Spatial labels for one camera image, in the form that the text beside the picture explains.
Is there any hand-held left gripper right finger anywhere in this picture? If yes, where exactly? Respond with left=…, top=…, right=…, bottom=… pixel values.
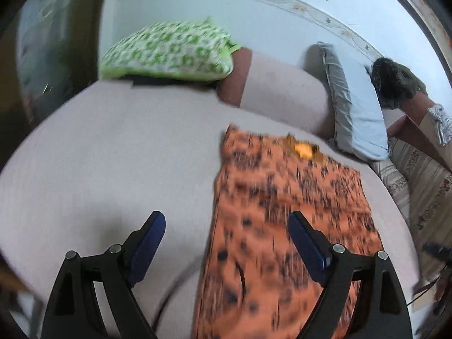
left=287, top=211, right=414, bottom=339

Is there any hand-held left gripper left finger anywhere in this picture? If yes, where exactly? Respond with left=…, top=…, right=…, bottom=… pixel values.
left=40, top=211, right=166, bottom=339

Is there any orange floral garment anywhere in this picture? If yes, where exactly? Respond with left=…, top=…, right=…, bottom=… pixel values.
left=191, top=123, right=385, bottom=339

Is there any striped patterned bedspread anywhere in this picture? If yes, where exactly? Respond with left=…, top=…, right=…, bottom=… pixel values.
left=371, top=138, right=452, bottom=279

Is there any light blue pillow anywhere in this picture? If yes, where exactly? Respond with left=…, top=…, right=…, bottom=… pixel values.
left=307, top=42, right=391, bottom=161

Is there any pink bolster pillow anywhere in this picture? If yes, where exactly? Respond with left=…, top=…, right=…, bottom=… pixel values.
left=215, top=47, right=334, bottom=138

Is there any tan cloth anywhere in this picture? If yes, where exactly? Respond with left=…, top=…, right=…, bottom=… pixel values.
left=386, top=92, right=452, bottom=170

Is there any green patterned pillow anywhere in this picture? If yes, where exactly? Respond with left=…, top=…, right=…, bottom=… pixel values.
left=98, top=17, right=242, bottom=81

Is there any wooden mirrored wardrobe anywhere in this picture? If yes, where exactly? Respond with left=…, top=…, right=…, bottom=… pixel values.
left=0, top=0, right=110, bottom=170

